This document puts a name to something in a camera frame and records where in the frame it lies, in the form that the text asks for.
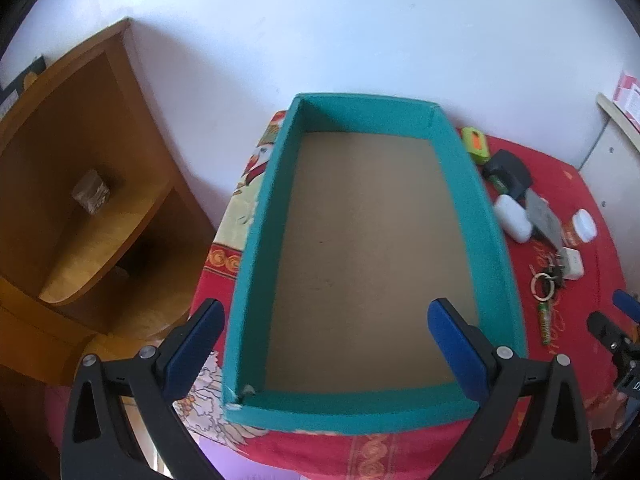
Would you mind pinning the white charger plug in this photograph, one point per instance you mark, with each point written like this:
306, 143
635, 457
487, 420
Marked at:
570, 262

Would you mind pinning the red printed tablecloth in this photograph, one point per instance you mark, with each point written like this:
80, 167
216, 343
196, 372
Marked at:
550, 170

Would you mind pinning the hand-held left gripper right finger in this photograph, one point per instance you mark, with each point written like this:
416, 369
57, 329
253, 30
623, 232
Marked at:
460, 355

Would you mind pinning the wooden shelf unit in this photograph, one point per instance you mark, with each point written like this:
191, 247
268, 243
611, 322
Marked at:
115, 125

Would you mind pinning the pink box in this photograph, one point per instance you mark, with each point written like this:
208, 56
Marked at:
630, 95

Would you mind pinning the clear plastic packet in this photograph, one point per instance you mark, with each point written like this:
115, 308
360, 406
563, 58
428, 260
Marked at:
91, 191

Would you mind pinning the white earbuds case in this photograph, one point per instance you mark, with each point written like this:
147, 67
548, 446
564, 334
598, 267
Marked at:
512, 217

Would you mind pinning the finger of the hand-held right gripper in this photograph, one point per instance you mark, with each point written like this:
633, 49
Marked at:
627, 305
607, 332

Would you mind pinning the card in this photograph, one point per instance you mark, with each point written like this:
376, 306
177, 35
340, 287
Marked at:
545, 220

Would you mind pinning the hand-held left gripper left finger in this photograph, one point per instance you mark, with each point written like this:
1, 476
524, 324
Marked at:
192, 355

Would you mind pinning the white cabinet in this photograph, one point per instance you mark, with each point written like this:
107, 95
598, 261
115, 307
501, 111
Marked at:
615, 170

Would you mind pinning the teal cardboard box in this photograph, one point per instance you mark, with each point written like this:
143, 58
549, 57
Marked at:
370, 260

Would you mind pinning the white-lidded jar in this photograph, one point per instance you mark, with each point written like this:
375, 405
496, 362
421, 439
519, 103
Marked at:
582, 225

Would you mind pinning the key bunch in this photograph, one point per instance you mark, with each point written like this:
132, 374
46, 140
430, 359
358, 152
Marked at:
550, 277

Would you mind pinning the green orange tape measure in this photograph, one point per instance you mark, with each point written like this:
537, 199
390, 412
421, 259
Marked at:
474, 142

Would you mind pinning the dark book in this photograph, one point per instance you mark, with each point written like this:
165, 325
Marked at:
22, 82

